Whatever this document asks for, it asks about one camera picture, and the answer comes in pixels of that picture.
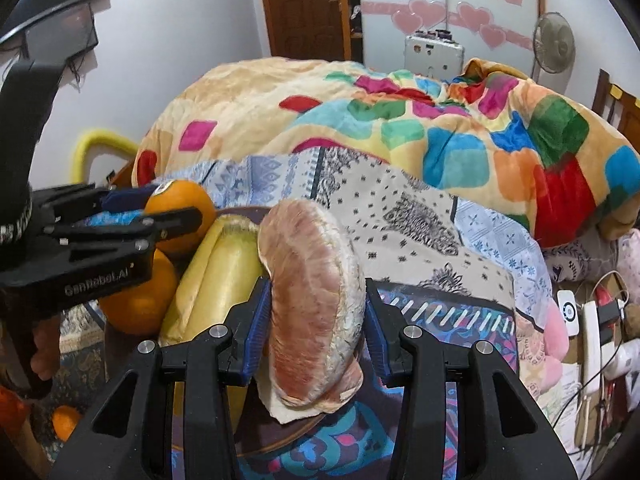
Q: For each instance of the yellow foam tube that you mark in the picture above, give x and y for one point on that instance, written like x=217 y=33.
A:
x=97 y=137

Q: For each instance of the brown wooden wardrobe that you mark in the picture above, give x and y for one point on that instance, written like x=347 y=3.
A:
x=355 y=20

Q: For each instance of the wooden bed headboard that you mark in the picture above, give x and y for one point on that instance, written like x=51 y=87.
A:
x=620 y=110

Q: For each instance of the thick pomelo segment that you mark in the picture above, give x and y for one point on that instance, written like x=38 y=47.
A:
x=310 y=300

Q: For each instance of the pink soft toy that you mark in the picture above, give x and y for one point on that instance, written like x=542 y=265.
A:
x=555 y=345

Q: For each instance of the dark blue patterned cloth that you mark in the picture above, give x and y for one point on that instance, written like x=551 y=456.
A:
x=320 y=455

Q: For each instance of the small black wall monitor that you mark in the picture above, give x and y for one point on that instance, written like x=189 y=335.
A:
x=65 y=35

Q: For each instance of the standing fan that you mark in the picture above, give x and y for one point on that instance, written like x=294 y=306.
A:
x=552 y=42

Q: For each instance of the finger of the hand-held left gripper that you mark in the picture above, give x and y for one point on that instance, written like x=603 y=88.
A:
x=165 y=221
x=127 y=199

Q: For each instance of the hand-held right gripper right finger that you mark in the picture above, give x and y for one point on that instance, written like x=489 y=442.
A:
x=376 y=332

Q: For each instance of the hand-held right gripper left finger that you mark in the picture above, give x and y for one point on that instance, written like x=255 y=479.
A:
x=256 y=332

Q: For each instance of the person's left hand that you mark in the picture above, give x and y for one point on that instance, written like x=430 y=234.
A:
x=45 y=355

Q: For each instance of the brown wooden door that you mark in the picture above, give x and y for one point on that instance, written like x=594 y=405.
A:
x=305 y=5

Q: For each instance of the purple plate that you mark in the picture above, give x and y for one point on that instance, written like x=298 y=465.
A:
x=280 y=437

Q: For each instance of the colourful checked blanket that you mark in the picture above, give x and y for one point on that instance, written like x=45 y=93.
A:
x=400 y=125

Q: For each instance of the white power strip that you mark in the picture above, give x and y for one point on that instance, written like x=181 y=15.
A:
x=592 y=340

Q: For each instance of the small white cabinet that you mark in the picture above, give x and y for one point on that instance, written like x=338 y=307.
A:
x=432 y=57

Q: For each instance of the large orange with sticker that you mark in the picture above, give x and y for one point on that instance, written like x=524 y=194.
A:
x=187 y=195

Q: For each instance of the white round device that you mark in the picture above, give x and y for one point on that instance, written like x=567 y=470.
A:
x=567 y=310

